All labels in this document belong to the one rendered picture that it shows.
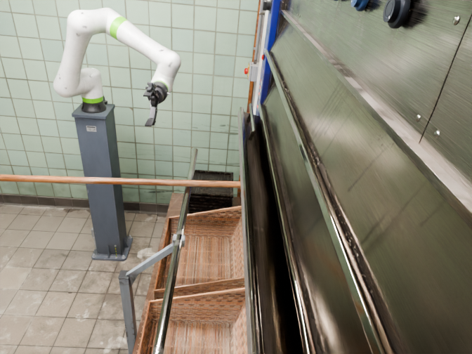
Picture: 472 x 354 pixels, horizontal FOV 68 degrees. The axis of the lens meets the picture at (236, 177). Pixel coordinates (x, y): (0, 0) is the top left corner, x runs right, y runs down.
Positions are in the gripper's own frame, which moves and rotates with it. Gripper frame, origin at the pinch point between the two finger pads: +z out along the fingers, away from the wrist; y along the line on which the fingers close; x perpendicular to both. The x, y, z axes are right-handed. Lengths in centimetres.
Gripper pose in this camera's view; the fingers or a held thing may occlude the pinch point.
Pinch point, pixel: (147, 110)
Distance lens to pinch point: 158.1
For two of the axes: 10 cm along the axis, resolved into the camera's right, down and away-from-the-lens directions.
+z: 0.1, 5.4, -8.4
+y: -0.9, 8.4, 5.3
